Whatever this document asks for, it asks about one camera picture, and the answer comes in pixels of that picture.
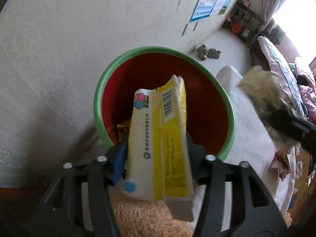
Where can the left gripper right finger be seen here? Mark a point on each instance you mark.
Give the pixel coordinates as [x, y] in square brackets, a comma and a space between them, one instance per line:
[199, 166]

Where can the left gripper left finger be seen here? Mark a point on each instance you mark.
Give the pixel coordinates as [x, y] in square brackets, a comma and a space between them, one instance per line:
[117, 156]

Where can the yellow white carton box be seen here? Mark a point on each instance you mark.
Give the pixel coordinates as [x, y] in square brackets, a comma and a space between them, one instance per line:
[158, 163]

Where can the green red trash bucket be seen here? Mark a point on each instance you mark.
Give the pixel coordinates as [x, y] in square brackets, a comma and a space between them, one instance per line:
[158, 86]

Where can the bed with plaid quilt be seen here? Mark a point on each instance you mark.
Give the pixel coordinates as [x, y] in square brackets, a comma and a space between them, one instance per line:
[290, 74]

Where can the purple blanket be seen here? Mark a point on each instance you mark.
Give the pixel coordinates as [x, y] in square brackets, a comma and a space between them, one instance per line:
[308, 97]

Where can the white table cloth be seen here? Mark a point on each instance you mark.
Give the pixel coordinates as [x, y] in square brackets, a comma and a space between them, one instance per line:
[253, 144]

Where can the right grey sneaker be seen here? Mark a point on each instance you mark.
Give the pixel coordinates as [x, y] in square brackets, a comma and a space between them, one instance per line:
[213, 53]

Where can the grey sneaker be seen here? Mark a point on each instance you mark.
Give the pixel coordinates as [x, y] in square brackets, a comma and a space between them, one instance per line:
[202, 52]
[213, 53]

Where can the left grey sneaker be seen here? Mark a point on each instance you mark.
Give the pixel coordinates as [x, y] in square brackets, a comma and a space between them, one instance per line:
[202, 52]

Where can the red bucket under shelf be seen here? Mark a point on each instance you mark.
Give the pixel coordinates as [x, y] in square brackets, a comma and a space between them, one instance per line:
[235, 28]

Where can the dark metal shelf rack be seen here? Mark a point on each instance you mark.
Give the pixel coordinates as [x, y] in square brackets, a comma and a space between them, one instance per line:
[252, 22]

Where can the blue pinyin wall poster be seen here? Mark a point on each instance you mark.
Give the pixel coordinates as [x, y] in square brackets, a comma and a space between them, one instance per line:
[202, 9]

